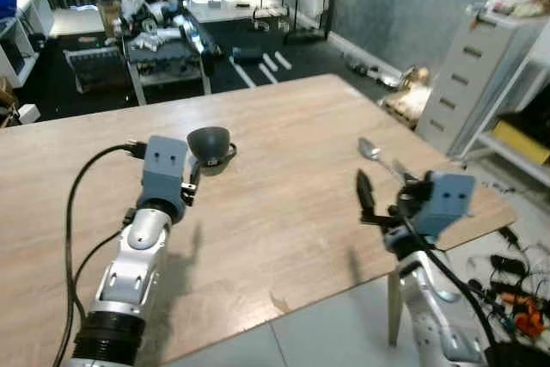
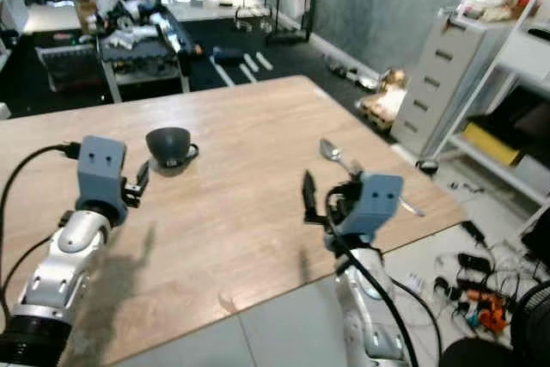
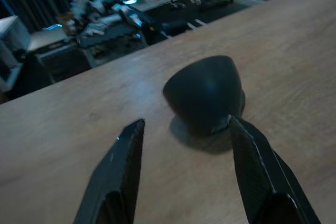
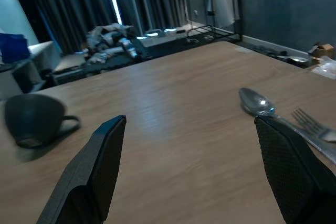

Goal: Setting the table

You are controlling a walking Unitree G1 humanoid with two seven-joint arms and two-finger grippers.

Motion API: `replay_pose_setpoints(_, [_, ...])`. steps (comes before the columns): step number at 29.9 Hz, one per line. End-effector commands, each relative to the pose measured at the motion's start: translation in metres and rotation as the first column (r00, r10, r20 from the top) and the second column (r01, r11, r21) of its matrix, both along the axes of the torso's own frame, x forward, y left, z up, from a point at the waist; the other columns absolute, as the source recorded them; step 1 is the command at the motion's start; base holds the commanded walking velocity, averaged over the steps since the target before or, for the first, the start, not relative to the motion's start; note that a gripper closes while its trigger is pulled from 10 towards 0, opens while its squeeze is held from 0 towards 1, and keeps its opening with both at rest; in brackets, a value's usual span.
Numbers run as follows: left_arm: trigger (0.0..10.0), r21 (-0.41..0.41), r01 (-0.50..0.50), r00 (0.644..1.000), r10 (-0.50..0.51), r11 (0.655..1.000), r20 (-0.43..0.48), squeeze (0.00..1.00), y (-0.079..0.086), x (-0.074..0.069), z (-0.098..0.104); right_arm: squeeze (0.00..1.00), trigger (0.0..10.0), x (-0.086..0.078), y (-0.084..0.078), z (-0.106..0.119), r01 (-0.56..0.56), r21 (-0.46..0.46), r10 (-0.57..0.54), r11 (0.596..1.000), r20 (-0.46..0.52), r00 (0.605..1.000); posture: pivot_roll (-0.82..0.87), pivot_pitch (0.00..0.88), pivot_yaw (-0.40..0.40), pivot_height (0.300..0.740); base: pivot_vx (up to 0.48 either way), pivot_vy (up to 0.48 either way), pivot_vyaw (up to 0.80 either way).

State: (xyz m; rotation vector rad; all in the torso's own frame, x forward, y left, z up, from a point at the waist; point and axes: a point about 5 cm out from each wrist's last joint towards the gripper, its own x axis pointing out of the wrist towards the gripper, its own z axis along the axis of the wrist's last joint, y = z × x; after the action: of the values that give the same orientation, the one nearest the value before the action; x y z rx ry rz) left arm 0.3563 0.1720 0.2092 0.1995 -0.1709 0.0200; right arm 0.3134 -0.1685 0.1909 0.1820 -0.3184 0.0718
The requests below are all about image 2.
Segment dark grey cup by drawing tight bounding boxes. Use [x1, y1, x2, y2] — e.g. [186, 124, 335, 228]
[145, 126, 200, 175]

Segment silver metal spoon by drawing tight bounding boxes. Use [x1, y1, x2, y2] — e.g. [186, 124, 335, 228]
[320, 138, 426, 217]

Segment light wooden table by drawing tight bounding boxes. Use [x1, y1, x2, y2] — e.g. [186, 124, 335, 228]
[0, 75, 469, 367]

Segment golden shiny bag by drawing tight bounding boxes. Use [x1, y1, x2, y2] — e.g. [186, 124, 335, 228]
[361, 69, 409, 133]

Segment cluttered metal cart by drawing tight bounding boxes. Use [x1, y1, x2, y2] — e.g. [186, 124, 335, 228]
[93, 0, 197, 103]

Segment black plastic crate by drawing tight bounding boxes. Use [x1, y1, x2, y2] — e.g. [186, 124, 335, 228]
[36, 43, 104, 91]

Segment yellow box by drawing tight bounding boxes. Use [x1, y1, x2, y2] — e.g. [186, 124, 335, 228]
[462, 122, 523, 167]

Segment grey drawer cabinet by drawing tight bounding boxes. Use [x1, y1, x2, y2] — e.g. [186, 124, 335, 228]
[389, 8, 521, 160]

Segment orange tool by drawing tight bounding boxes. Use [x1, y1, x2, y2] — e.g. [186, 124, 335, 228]
[457, 290, 508, 335]

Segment black fan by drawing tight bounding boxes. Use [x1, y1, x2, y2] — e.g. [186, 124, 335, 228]
[509, 279, 550, 367]

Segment white shelf rack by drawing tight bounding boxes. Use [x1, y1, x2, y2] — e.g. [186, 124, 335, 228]
[430, 0, 550, 239]

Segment red white packets heap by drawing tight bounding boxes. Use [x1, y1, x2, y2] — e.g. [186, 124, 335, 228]
[455, 0, 538, 24]

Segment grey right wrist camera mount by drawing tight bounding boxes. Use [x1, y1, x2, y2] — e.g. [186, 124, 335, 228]
[344, 174, 405, 244]

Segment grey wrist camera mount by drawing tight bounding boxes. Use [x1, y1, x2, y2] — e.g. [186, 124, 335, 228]
[76, 136, 130, 217]
[344, 174, 405, 244]

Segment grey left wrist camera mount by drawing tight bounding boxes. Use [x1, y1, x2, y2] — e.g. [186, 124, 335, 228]
[76, 136, 130, 217]

